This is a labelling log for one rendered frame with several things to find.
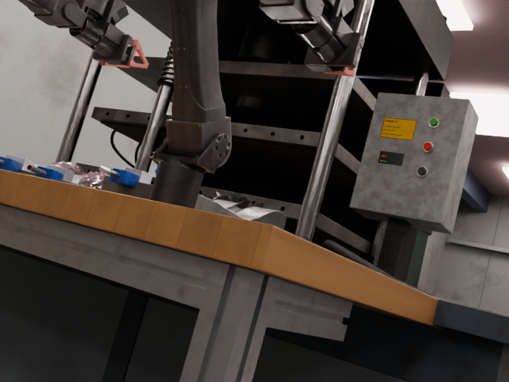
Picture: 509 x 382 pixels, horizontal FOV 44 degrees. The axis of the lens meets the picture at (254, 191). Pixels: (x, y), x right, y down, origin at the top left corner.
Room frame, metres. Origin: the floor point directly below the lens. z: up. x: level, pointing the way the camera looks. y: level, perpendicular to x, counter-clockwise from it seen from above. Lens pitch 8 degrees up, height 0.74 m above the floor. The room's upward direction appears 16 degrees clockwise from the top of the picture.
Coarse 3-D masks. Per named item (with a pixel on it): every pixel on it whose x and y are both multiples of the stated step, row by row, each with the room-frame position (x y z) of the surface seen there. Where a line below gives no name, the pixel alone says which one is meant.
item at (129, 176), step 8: (104, 168) 1.26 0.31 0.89; (128, 168) 1.35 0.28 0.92; (112, 176) 1.29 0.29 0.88; (120, 176) 1.30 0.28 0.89; (128, 176) 1.30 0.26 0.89; (136, 176) 1.32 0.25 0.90; (144, 176) 1.33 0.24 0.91; (152, 176) 1.35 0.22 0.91; (120, 184) 1.33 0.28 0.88; (128, 184) 1.30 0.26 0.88
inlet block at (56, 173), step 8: (32, 168) 1.29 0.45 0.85; (40, 168) 1.34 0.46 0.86; (48, 168) 1.34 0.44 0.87; (56, 168) 1.38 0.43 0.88; (64, 168) 1.37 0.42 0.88; (40, 176) 1.34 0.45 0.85; (48, 176) 1.34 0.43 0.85; (56, 176) 1.35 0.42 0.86; (64, 176) 1.37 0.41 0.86; (72, 176) 1.40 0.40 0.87
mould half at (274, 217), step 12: (108, 180) 1.36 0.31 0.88; (120, 192) 1.34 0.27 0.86; (132, 192) 1.32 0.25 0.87; (144, 192) 1.30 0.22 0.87; (204, 204) 1.25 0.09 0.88; (216, 204) 1.29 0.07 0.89; (228, 204) 1.53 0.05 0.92; (240, 216) 1.44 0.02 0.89; (252, 216) 1.44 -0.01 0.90; (264, 216) 1.46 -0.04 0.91; (276, 216) 1.50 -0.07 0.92
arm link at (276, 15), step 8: (264, 0) 0.93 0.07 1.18; (272, 0) 0.92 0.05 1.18; (280, 0) 0.92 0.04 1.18; (288, 0) 0.91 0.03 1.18; (296, 0) 0.92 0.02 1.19; (264, 8) 0.95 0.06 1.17; (272, 8) 0.95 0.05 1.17; (280, 8) 0.94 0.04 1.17; (288, 8) 0.93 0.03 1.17; (296, 8) 0.92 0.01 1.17; (272, 16) 0.97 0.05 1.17; (280, 16) 0.96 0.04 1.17; (288, 16) 0.96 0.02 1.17; (296, 16) 0.95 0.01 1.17; (304, 16) 0.95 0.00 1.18
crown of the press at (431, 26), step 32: (128, 0) 2.66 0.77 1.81; (160, 0) 2.56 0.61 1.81; (224, 0) 2.38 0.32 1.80; (256, 0) 2.30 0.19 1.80; (384, 0) 2.03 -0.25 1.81; (416, 0) 2.13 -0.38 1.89; (224, 32) 2.71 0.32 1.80; (256, 32) 2.48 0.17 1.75; (288, 32) 2.48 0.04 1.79; (384, 32) 2.27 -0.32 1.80; (416, 32) 2.20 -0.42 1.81; (448, 32) 2.49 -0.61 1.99; (384, 64) 2.58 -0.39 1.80; (416, 64) 2.49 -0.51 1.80
